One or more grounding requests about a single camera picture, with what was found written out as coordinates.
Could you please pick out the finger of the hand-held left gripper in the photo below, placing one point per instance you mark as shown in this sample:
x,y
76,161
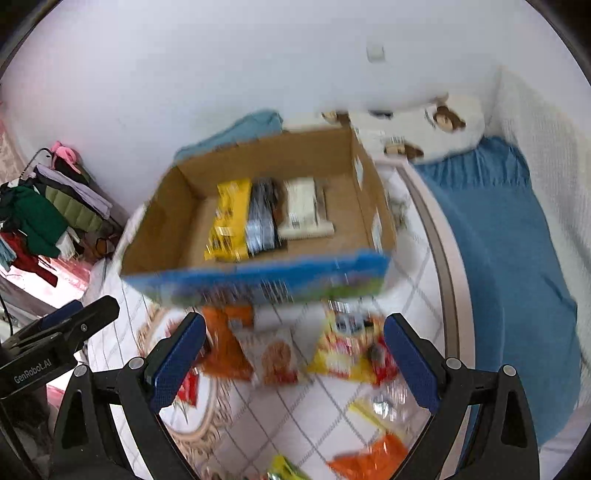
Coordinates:
x,y
92,321
55,318

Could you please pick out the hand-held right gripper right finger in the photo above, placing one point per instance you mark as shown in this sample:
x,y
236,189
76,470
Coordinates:
x,y
411,364

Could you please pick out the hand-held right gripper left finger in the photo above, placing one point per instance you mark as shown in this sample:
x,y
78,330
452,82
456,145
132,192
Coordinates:
x,y
178,360

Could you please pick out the cardboard box with blue print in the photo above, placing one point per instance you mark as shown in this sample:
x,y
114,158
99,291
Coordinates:
x,y
194,281

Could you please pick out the red white snack packet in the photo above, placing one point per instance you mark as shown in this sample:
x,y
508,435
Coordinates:
x,y
189,392

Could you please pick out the pink floral cloth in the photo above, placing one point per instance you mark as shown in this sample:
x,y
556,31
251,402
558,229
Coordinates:
x,y
64,272

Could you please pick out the orange snack packet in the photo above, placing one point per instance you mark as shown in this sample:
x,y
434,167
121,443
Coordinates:
x,y
224,346
369,459

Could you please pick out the clear plastic wrapper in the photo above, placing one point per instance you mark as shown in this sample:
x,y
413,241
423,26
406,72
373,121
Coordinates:
x,y
383,406

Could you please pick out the red garment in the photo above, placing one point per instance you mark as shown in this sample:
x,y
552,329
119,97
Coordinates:
x,y
25,261

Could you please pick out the yellow red snack packet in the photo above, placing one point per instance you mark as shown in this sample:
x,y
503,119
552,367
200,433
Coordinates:
x,y
341,355

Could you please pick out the beige cookie packet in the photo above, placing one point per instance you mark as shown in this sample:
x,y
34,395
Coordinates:
x,y
274,360

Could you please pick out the green garment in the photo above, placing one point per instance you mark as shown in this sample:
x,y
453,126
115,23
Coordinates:
x,y
32,221

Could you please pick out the white quilted flower bed cover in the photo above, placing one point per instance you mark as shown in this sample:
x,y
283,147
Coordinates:
x,y
323,415

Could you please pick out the olive puffer jacket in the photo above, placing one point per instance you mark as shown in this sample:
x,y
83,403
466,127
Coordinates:
x,y
76,210

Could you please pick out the lavender garment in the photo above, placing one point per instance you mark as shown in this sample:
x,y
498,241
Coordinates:
x,y
78,187

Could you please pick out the blue bed sheet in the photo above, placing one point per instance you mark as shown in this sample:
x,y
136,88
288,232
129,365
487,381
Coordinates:
x,y
498,258

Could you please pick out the yellow green snack packet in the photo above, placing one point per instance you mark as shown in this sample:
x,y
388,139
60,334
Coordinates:
x,y
286,468

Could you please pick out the pink plush item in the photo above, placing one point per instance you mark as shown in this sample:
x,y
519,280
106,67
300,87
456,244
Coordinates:
x,y
63,152

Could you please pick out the black silver snack packet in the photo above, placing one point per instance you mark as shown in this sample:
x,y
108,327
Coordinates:
x,y
264,217

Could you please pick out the white bear print pillow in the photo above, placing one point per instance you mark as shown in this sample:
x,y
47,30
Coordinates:
x,y
415,129

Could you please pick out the white textured curtain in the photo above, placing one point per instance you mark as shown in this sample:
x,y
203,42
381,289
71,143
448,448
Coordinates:
x,y
545,161

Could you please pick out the teal cloth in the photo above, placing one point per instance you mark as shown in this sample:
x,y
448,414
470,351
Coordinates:
x,y
249,127

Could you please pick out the white wall switch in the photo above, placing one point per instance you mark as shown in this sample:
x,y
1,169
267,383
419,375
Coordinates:
x,y
376,51

